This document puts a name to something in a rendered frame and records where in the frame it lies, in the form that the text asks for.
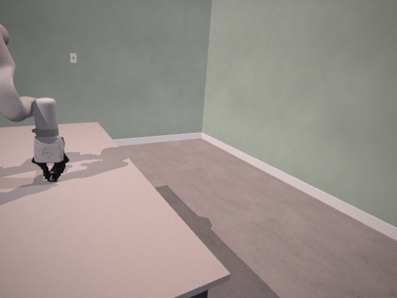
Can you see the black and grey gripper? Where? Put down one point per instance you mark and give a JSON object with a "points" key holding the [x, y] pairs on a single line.
{"points": [[49, 150]]}

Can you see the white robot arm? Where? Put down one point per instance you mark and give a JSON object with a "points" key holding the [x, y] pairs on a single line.
{"points": [[43, 109]]}

